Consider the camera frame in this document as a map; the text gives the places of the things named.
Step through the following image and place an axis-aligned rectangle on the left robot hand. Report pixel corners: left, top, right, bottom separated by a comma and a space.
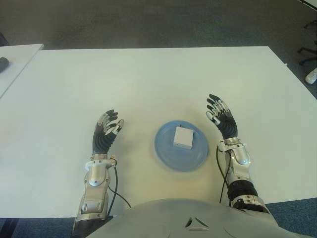
92, 109, 124, 156

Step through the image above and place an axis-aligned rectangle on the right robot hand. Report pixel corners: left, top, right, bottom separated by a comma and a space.
205, 93, 240, 142

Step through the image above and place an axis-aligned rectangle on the white charger block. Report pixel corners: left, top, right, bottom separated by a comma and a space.
172, 125, 195, 150

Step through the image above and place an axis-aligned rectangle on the blue round plate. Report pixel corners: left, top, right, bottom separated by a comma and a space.
154, 119, 209, 172

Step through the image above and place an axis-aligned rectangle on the white shoe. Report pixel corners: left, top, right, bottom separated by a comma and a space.
305, 68, 317, 84

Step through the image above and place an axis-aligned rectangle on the grey robot torso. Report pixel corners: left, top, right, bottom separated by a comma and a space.
85, 198, 317, 238

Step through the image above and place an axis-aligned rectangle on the white neighbouring table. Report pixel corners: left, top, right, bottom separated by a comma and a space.
0, 44, 44, 99

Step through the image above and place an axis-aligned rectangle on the black computer mouse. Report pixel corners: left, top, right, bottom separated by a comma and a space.
0, 57, 10, 73

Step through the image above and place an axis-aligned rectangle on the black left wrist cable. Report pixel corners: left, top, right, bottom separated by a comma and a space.
106, 155, 132, 216

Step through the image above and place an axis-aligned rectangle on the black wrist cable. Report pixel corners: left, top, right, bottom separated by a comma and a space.
106, 155, 132, 216
215, 146, 232, 205

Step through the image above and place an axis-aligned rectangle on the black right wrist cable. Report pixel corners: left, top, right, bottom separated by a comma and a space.
215, 146, 232, 205

